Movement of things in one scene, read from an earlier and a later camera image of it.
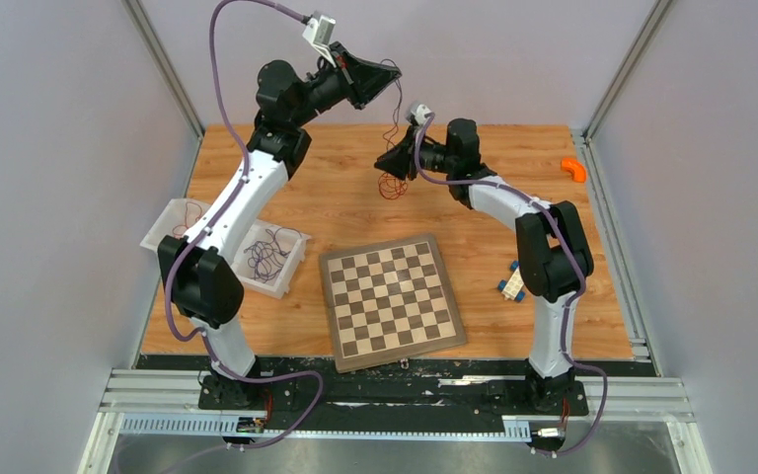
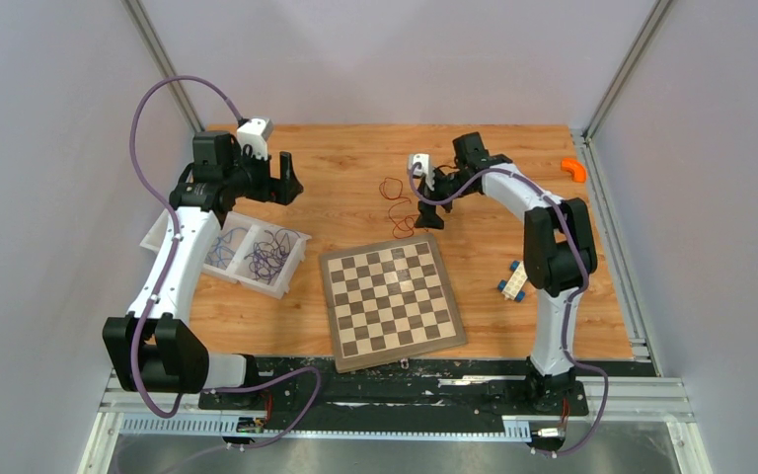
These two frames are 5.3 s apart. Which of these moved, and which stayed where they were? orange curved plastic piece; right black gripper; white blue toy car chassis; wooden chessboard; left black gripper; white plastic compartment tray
Moved: left black gripper; right black gripper
Stayed: white plastic compartment tray; orange curved plastic piece; wooden chessboard; white blue toy car chassis
